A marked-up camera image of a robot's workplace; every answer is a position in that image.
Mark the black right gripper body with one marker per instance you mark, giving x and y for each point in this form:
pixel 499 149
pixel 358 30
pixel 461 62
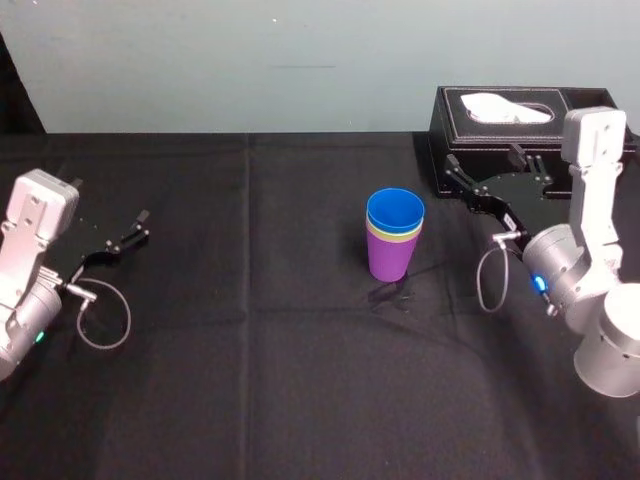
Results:
pixel 525 205

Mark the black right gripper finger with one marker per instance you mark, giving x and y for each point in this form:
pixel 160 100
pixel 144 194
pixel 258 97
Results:
pixel 534 167
pixel 462 177

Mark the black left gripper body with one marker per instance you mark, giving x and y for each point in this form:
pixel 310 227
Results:
pixel 82 247

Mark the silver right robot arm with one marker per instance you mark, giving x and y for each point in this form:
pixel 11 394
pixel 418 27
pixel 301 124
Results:
pixel 595 200

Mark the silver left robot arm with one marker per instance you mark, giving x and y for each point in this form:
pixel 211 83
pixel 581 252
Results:
pixel 27 240

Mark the black stitched tissue box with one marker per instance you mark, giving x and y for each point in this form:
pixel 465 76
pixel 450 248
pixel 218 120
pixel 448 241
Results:
pixel 500 140

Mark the white tissue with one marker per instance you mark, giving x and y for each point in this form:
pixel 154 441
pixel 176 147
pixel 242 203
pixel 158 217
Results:
pixel 500 107

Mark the blue plastic cup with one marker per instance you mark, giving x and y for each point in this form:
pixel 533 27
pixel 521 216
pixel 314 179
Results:
pixel 395 210

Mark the yellow-green plastic cup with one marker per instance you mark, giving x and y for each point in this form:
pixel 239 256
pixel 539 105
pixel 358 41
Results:
pixel 400 237

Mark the dark backdrop panel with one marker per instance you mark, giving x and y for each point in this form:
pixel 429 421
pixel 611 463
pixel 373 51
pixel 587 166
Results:
pixel 17 100

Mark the purple plastic cup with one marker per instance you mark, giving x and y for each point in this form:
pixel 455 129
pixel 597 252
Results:
pixel 390 260

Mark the black table cloth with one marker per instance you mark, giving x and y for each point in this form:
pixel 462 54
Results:
pixel 250 350

